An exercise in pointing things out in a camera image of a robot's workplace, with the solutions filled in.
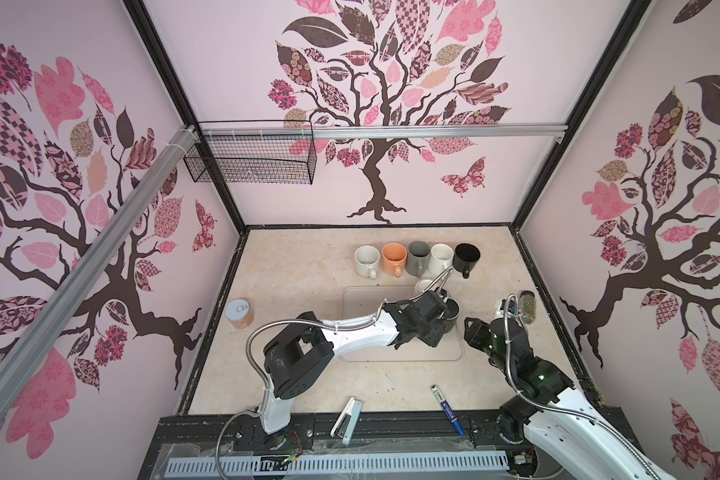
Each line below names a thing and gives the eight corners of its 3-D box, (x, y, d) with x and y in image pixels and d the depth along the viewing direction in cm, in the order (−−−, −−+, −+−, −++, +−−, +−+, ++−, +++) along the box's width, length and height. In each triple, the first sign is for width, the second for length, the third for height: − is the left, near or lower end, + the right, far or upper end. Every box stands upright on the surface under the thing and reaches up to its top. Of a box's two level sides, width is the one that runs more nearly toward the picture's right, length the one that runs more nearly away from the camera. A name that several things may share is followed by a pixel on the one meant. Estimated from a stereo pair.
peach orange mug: (382, 282, 104) (383, 268, 98) (381, 257, 112) (382, 242, 106) (406, 282, 104) (409, 268, 98) (404, 257, 112) (406, 242, 106)
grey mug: (407, 282, 105) (410, 264, 96) (405, 259, 112) (408, 240, 103) (428, 282, 105) (433, 264, 96) (424, 259, 112) (429, 240, 103)
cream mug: (352, 282, 105) (350, 267, 98) (357, 259, 111) (356, 243, 105) (375, 285, 104) (375, 270, 97) (379, 261, 111) (380, 246, 104)
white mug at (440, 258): (428, 276, 106) (431, 262, 100) (425, 257, 112) (428, 243, 106) (451, 276, 106) (456, 262, 100) (447, 257, 112) (451, 243, 106)
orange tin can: (227, 328, 94) (219, 319, 89) (234, 308, 99) (226, 298, 94) (251, 328, 94) (244, 319, 89) (256, 308, 99) (250, 298, 94)
